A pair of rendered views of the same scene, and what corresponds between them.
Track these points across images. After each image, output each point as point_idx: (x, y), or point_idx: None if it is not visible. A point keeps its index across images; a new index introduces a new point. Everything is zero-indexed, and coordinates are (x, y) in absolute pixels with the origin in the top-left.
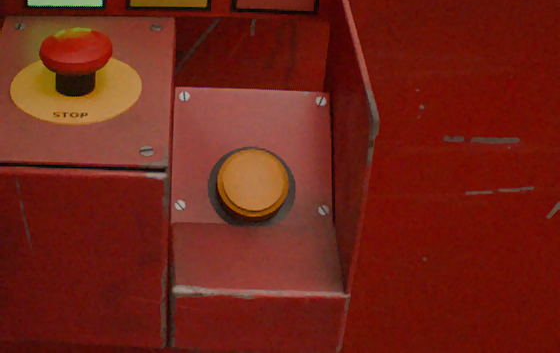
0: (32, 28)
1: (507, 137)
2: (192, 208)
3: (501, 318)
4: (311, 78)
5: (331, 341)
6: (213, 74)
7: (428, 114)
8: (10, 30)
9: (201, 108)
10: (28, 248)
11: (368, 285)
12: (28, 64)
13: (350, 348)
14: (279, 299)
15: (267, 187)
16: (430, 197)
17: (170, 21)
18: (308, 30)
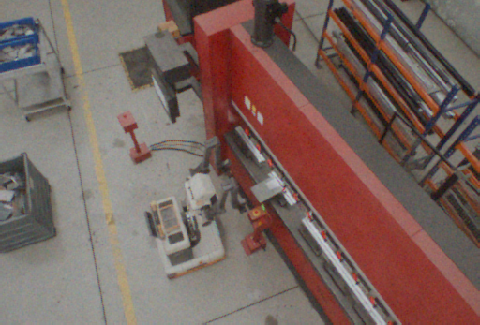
0: (261, 207)
1: (286, 237)
2: (258, 221)
3: (286, 246)
4: (277, 222)
5: (255, 231)
6: (274, 216)
7: (282, 230)
8: (260, 206)
9: (262, 218)
10: (248, 215)
11: (279, 234)
12: (257, 209)
13: (278, 236)
14: (254, 228)
15: (260, 224)
16: (282, 234)
17: (265, 214)
18: (277, 220)
